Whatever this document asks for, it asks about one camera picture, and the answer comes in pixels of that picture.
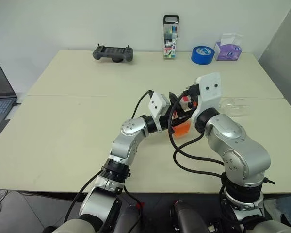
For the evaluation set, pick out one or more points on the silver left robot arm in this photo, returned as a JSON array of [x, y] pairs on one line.
[[132, 139]]

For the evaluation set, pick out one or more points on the gray laptop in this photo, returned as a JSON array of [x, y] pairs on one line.
[[0, 104]]

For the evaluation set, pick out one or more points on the gray partition panel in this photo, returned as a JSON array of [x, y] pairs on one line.
[[285, 48]]

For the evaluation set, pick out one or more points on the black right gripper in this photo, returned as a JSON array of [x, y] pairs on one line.
[[193, 102]]

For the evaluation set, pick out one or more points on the blue tape roll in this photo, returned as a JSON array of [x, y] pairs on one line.
[[202, 56]]

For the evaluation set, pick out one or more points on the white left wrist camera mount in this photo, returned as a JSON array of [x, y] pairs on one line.
[[157, 103]]

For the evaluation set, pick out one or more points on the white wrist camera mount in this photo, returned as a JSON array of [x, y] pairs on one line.
[[157, 103], [209, 91]]

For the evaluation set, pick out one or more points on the gray handheld game controller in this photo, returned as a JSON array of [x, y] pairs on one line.
[[112, 53]]

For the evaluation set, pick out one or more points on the marker pen pack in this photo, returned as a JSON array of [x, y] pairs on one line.
[[171, 36]]

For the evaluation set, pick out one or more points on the purple tissue box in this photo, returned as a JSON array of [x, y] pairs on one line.
[[228, 52]]

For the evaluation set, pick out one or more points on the orange drink bottle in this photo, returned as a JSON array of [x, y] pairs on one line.
[[182, 131]]

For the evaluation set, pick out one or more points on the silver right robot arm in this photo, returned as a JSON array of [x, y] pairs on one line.
[[235, 138]]

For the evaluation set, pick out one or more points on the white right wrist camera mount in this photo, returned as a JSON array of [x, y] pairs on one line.
[[209, 91]]

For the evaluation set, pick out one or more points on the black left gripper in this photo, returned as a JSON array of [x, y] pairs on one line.
[[178, 117]]

